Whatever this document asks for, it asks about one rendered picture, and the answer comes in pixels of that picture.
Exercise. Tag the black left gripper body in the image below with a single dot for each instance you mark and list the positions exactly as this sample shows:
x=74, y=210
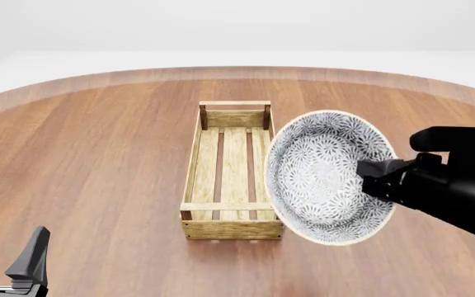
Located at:
x=23, y=290

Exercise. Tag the wooden slat tray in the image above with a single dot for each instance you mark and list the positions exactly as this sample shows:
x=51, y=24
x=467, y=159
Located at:
x=233, y=154

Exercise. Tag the grey floral patterned bowl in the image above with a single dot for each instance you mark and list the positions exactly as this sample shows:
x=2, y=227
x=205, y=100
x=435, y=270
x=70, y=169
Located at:
x=316, y=173

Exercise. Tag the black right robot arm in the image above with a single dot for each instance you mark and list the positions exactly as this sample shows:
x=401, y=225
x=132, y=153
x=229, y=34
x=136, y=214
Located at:
x=460, y=198

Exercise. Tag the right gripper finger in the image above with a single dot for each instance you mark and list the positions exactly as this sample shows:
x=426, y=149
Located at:
x=377, y=168

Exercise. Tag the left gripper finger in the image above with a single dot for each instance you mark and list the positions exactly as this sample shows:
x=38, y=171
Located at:
x=31, y=260

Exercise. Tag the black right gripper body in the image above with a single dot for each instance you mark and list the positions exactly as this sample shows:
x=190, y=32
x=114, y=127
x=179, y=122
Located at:
x=382, y=187

